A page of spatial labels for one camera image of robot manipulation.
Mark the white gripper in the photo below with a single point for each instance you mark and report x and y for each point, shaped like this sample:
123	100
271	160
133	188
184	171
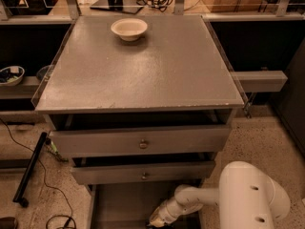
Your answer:
165	213

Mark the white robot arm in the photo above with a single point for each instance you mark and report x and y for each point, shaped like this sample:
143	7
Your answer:
246	197

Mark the middle grey drawer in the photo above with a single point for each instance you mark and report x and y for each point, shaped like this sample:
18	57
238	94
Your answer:
143	172

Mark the grey drawer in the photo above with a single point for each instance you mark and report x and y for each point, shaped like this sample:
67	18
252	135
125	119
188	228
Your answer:
129	205
143	172
141	141

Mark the bottom grey drawer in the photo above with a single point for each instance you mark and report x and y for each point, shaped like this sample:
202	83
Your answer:
129	205

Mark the top grey drawer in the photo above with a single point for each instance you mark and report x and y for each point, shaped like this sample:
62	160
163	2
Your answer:
141	141

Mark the grey drawer cabinet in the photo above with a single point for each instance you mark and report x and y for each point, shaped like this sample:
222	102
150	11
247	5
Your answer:
176	74

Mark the white bowl on counter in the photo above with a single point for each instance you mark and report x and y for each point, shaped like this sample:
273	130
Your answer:
129	29

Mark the black bar on floor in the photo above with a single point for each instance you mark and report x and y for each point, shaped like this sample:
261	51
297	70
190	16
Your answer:
19	195

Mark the dark bowl on shelf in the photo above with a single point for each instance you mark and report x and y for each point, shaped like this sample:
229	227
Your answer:
44	73

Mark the white bowl with items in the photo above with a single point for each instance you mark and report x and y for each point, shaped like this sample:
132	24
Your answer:
11	75

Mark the black monitor stand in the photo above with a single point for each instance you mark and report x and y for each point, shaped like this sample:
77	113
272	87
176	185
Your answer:
123	6

